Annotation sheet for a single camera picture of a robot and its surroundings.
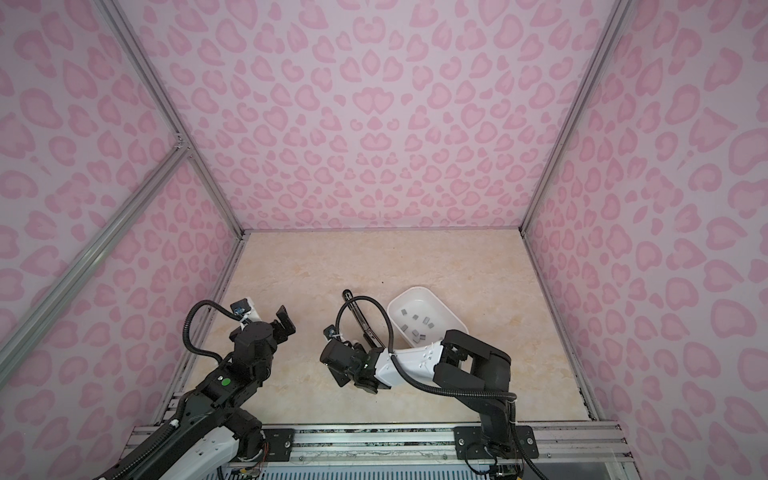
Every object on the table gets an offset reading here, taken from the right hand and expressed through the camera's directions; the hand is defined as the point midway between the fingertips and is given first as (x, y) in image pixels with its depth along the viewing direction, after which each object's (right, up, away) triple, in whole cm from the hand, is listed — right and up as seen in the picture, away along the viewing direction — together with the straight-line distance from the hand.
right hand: (340, 359), depth 85 cm
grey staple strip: (+18, +12, +11) cm, 24 cm away
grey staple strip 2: (+26, +9, +10) cm, 29 cm away
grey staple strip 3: (+24, +5, +6) cm, 25 cm away
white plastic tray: (+24, +10, +10) cm, 28 cm away
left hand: (-17, +15, -6) cm, 24 cm away
